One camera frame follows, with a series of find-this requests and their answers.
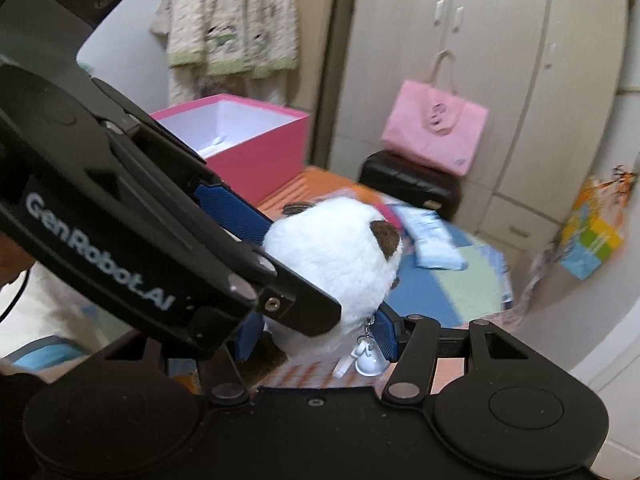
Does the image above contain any beige wardrobe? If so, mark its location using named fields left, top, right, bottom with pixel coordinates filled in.
left=320, top=0, right=631, bottom=281

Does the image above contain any checked colourful blanket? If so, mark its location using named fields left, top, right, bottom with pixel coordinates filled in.
left=250, top=165, right=516, bottom=391

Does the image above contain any colourful gift bag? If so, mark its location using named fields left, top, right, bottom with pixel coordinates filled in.
left=557, top=165, right=638, bottom=281

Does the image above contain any white bedding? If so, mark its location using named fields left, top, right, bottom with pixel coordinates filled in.
left=0, top=265, right=143, bottom=361

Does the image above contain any pink tote bag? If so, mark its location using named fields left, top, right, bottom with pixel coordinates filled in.
left=380, top=50, right=490, bottom=177

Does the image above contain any black cable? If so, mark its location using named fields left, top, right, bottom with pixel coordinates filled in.
left=0, top=265, right=32, bottom=323

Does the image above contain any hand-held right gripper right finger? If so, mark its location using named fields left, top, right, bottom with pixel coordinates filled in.
left=372, top=305, right=531, bottom=404

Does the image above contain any light blue tissue pack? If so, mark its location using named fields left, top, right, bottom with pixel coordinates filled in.
left=390, top=205, right=468, bottom=270

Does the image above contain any white brown-eared plush toy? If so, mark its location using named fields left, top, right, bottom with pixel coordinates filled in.
left=262, top=196, right=405, bottom=378

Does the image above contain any pink cardboard box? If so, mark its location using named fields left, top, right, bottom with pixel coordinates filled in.
left=150, top=92, right=312, bottom=208

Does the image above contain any black leather stool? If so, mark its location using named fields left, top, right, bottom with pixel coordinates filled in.
left=359, top=150, right=462, bottom=223

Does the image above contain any cream fluffy hanging robe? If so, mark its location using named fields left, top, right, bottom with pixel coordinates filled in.
left=150, top=0, right=301, bottom=106

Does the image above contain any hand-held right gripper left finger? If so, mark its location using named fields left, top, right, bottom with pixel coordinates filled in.
left=102, top=312, right=267, bottom=407

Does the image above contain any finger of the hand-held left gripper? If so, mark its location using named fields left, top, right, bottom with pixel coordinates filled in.
left=92, top=77, right=274, bottom=249
left=115, top=134, right=344, bottom=338

